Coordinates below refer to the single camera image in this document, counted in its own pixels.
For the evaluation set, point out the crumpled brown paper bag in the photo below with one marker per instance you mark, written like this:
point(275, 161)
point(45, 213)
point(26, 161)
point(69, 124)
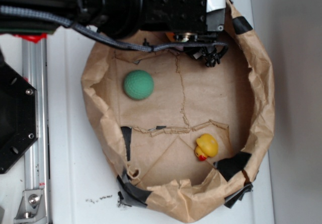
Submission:
point(150, 143)

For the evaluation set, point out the yellow rubber duck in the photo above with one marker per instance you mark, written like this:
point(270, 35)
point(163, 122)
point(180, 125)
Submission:
point(207, 146)

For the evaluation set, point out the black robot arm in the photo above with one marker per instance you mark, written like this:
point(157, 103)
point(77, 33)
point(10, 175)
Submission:
point(120, 19)

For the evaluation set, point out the metal corner bracket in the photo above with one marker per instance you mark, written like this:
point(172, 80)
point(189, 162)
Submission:
point(32, 207)

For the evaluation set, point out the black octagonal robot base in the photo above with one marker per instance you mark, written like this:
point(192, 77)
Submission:
point(18, 116)

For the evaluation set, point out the aluminium extrusion rail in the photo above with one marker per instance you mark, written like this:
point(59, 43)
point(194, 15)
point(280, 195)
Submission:
point(36, 158)

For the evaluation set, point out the green foam golf ball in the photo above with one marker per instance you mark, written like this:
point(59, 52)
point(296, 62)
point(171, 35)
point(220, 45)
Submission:
point(138, 85)

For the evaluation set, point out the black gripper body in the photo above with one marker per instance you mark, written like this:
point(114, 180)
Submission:
point(200, 17)

